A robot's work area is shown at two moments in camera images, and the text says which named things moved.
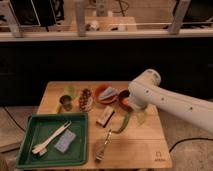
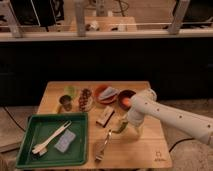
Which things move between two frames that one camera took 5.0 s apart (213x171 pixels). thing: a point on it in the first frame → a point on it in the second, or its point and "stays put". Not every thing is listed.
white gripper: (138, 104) → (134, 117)
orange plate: (105, 101) stays put
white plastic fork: (43, 148) stays put
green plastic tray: (54, 140) stays put
